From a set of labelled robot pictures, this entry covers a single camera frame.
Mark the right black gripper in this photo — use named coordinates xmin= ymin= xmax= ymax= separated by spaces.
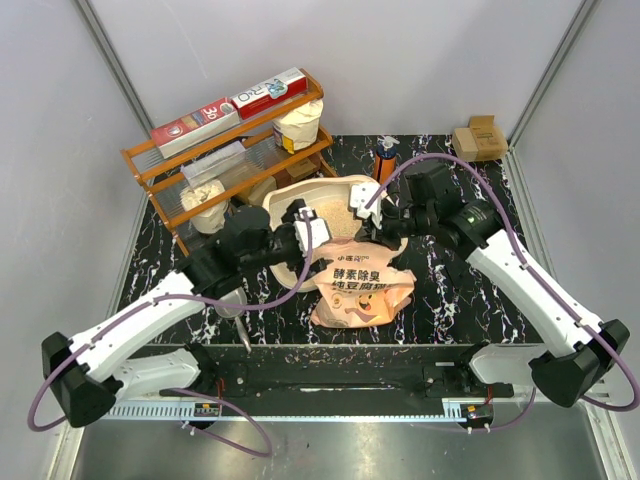
xmin=355 ymin=200 xmax=436 ymax=251

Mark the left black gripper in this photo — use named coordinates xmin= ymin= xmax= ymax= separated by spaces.
xmin=242 ymin=201 xmax=333 ymax=281

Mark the pink cat litter bag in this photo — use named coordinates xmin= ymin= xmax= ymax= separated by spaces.
xmin=311 ymin=239 xmax=415 ymax=329

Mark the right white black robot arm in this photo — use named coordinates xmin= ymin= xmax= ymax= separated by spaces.
xmin=349 ymin=154 xmax=630 ymax=408

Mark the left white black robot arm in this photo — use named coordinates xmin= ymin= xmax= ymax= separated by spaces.
xmin=36 ymin=199 xmax=330 ymax=428

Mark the brown box under shelf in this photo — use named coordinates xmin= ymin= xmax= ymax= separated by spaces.
xmin=235 ymin=176 xmax=277 ymax=206

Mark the metal litter scoop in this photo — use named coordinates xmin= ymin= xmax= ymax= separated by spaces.
xmin=215 ymin=287 xmax=252 ymax=354

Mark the clear plastic box on shelf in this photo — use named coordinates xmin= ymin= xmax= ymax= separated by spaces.
xmin=181 ymin=141 xmax=246 ymax=188

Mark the brown cardboard box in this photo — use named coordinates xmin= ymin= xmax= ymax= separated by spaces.
xmin=452 ymin=115 xmax=508 ymax=162

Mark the red white box left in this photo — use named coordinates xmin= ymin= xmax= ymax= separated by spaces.
xmin=151 ymin=97 xmax=240 ymax=159

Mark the red white box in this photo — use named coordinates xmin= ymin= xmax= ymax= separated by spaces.
xmin=230 ymin=68 xmax=308 ymax=120
xmin=151 ymin=97 xmax=240 ymax=159

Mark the red white box right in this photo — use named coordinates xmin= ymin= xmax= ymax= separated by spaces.
xmin=230 ymin=68 xmax=308 ymax=120

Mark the orange pump bottle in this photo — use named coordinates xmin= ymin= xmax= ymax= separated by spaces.
xmin=372 ymin=135 xmax=399 ymax=184

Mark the white paper bag lower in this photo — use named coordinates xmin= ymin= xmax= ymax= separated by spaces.
xmin=179 ymin=178 xmax=235 ymax=235

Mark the white paper bag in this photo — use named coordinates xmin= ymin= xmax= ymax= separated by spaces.
xmin=179 ymin=178 xmax=235 ymax=235
xmin=272 ymin=99 xmax=324 ymax=154

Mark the orange wooden shelf rack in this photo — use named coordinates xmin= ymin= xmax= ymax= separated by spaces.
xmin=121 ymin=72 xmax=337 ymax=255

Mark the white paper bag upper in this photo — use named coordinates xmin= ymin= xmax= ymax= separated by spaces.
xmin=272 ymin=99 xmax=324 ymax=154

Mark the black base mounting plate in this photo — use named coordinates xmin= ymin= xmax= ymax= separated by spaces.
xmin=158 ymin=343 xmax=516 ymax=416

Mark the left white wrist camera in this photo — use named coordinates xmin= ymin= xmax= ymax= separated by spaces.
xmin=293 ymin=207 xmax=332 ymax=256

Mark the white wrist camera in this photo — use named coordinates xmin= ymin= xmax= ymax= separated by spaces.
xmin=348 ymin=182 xmax=382 ymax=225
xmin=293 ymin=207 xmax=332 ymax=256

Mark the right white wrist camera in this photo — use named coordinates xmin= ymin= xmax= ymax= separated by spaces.
xmin=348 ymin=182 xmax=382 ymax=225

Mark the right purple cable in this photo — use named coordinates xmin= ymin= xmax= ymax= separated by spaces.
xmin=364 ymin=153 xmax=637 ymax=434

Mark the purple cable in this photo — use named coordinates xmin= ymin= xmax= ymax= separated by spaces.
xmin=27 ymin=214 xmax=316 ymax=459
xmin=364 ymin=153 xmax=637 ymax=434

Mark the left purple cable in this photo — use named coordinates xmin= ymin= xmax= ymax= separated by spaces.
xmin=27 ymin=214 xmax=316 ymax=459

